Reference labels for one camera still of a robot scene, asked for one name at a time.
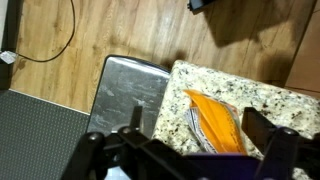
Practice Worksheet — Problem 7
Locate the orange snack packet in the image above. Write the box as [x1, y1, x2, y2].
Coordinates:
[182, 88, 250, 157]

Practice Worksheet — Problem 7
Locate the grey floor mat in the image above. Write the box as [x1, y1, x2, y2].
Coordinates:
[0, 88, 91, 180]

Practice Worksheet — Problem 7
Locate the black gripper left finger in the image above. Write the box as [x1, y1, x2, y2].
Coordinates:
[59, 105, 198, 180]

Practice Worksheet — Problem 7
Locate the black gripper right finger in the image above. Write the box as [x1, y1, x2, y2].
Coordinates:
[241, 106, 320, 180]

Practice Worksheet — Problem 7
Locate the black floor cable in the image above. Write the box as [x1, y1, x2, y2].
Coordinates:
[15, 0, 77, 63]

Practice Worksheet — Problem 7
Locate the white plug adapter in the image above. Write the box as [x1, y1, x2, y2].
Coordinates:
[0, 49, 18, 65]

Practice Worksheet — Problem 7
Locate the black metal frame leg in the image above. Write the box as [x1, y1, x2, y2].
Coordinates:
[186, 0, 221, 14]

